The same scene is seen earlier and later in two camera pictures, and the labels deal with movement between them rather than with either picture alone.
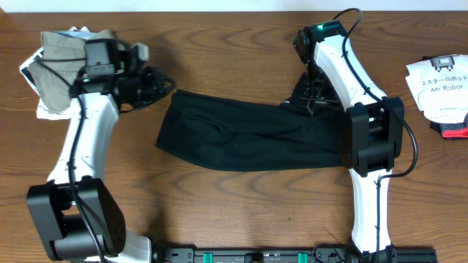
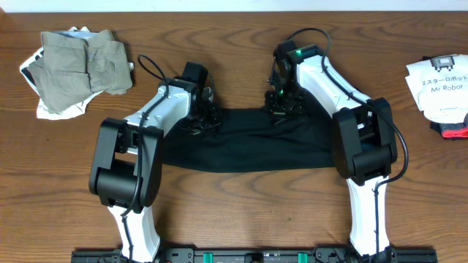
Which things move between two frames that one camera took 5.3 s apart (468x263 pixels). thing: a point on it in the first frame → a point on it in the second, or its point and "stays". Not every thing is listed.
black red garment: x=450 y=131 stays
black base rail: x=317 y=254 stays
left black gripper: x=147 y=86 → x=202 y=122
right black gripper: x=306 y=97 → x=276 y=112
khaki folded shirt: x=53 y=74 stays
